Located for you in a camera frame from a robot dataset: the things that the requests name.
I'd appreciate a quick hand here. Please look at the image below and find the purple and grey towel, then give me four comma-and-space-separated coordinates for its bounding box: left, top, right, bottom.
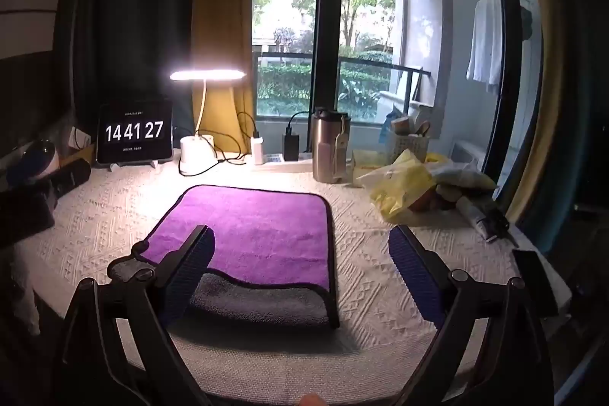
107, 184, 340, 331

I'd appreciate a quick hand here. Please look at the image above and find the black remote control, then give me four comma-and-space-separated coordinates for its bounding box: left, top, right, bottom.
50, 159, 92, 198

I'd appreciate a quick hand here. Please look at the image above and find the yellow curtain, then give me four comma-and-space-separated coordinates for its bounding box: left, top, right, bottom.
190, 0, 255, 140

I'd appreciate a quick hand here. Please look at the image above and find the stainless steel tumbler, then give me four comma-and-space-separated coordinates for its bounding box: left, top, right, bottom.
310, 107, 352, 184

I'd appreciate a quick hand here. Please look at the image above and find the white desk lamp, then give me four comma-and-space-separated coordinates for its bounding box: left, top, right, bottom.
170, 68, 247, 177

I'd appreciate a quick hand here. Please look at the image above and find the blue and white round object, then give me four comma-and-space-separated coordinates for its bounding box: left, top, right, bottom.
14, 140, 62, 184

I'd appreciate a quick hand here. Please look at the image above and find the black box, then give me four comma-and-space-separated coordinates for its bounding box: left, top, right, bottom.
0, 185, 57, 245

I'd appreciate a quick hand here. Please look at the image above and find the dark curtain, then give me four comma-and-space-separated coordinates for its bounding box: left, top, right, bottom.
56, 0, 203, 135

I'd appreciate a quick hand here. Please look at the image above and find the white tube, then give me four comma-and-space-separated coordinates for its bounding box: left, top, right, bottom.
456, 196, 498, 241

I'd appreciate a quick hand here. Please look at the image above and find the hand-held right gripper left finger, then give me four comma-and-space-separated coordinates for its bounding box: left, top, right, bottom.
61, 224, 216, 406

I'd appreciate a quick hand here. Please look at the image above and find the white textured tablecloth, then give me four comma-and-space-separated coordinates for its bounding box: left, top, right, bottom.
14, 149, 572, 406

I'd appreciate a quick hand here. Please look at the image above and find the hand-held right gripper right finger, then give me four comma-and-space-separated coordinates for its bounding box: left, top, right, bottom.
388, 224, 555, 406

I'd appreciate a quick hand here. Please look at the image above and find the white power strip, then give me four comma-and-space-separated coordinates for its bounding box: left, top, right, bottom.
252, 152, 315, 173

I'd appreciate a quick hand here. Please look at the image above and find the black flat device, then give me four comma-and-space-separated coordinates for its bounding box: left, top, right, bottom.
512, 248, 560, 317

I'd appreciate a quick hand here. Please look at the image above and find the tablet clock display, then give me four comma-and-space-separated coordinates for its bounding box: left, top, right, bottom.
96, 100, 174, 164

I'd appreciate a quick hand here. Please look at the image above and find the hanging white shirt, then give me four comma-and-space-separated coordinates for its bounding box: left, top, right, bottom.
465, 0, 503, 95

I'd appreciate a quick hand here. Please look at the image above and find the white mesh basket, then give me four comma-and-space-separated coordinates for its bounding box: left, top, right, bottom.
383, 127, 430, 165

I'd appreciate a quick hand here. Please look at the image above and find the yellow plastic bag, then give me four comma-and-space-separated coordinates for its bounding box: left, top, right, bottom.
356, 149, 438, 224

